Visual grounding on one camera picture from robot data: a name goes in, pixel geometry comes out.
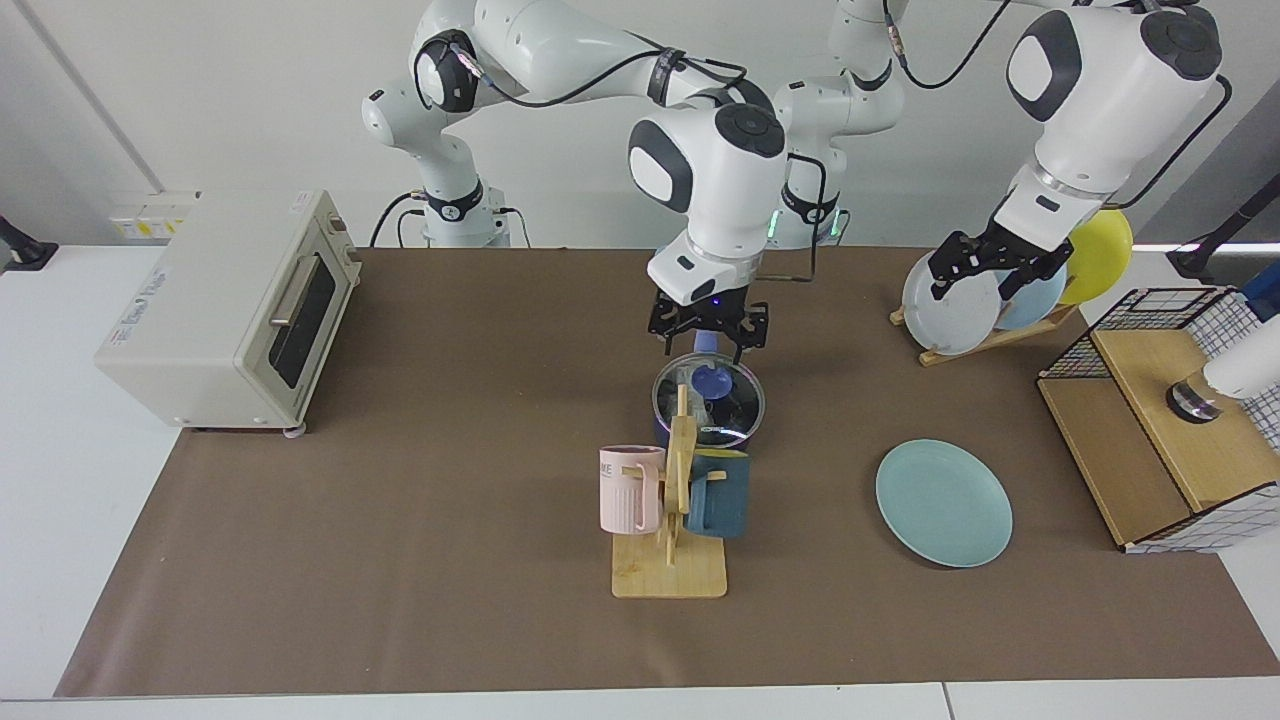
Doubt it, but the glass lid with blue knob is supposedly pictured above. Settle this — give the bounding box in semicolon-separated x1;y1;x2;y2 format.
652;352;766;447

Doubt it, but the light blue plate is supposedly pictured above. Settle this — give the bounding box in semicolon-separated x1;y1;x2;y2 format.
995;258;1069;331

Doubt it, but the grey white plate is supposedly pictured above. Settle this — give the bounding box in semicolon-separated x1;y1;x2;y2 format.
902;250;1003;356

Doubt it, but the wooden plate rack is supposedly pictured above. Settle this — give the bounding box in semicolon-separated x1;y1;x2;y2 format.
890;305;1081;367

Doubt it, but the yellow plate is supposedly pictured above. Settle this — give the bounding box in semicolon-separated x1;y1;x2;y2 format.
1058;208;1134;306

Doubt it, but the green round plate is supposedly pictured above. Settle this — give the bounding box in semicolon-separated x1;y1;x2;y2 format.
876;439;1014;569

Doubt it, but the pink cup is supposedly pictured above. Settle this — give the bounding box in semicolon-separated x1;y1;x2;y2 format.
599;445;666;535

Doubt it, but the teal cup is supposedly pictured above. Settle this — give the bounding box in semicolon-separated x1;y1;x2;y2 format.
686;450;751;539

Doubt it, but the black stand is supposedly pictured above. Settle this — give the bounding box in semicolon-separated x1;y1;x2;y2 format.
1168;175;1280;283
0;215;58;271

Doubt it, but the wooden cup stand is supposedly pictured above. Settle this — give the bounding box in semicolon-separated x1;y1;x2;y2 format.
612;385;728;599

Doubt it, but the blue object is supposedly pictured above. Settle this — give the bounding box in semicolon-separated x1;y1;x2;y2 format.
1240;265;1280;323

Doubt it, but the brown table cloth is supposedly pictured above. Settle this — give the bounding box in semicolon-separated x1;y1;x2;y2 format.
55;247;1280;698

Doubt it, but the pale toaster oven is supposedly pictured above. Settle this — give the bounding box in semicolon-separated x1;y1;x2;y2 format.
95;190;361;436

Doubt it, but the wire basket with wooden floor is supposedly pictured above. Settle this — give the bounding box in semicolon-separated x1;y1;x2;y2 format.
1037;287;1280;554

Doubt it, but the white post with silver collar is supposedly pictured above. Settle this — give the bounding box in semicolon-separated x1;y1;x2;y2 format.
1165;318;1280;424

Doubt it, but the white wall socket strip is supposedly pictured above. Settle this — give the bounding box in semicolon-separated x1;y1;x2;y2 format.
108;195;198;241

